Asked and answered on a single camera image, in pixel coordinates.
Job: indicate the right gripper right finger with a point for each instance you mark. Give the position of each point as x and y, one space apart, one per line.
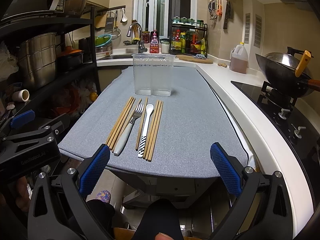
273 216

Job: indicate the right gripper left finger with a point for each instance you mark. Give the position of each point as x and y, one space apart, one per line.
58 208

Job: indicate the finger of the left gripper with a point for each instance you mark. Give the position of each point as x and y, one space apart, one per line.
22 119

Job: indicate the wooden chopstick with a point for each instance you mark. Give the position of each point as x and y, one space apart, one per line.
115 127
149 130
153 131
122 129
155 134
120 126
141 123

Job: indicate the white handled steel fork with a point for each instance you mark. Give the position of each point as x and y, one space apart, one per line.
126 132

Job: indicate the clear plastic utensil holder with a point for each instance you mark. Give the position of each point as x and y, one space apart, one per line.
152 74

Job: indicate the chrome kitchen faucet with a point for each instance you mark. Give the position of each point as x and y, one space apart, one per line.
135 31

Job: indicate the person hand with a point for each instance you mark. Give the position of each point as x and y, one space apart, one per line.
163 236

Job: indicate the white cup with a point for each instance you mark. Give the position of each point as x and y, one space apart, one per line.
21 95

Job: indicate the large steel pot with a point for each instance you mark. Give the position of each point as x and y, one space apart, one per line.
37 59

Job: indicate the orange pot lid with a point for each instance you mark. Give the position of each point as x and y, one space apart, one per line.
69 50

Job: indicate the black metal shelf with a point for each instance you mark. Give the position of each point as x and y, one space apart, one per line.
75 85

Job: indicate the green and blue basins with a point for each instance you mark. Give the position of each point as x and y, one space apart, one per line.
103 40

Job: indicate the black gas stove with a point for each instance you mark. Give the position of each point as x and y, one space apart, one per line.
296 129

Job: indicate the stainless steel sink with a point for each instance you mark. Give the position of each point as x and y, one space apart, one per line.
115 57

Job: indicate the brown bowl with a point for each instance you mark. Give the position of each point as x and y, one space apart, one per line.
74 8

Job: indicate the hanging metal grater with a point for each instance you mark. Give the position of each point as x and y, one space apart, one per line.
109 24

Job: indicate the hanging white ladle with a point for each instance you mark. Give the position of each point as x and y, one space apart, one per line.
124 17

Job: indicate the red jar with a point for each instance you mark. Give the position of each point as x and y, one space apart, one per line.
146 37

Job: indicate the pink dish soap bottle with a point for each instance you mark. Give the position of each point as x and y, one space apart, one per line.
154 43

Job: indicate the black wok with lid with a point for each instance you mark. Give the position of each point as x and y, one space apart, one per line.
279 70

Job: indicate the white jar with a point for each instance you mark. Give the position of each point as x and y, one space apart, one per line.
165 47

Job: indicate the plastic oil jug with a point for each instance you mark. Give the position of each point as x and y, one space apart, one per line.
239 59

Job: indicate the ginger root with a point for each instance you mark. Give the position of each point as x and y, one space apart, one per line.
222 65

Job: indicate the round wooden cutting board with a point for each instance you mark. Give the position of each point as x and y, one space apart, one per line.
193 59

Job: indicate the black condiment rack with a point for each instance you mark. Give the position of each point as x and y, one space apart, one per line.
188 39

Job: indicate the blue dish cloth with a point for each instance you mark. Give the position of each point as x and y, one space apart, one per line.
200 56

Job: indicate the black cleaver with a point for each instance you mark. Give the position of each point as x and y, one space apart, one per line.
228 15

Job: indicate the hanging scissors and tools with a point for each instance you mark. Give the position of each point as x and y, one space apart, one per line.
212 8

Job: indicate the yellow wok spatula handle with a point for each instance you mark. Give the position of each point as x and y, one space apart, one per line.
304 61

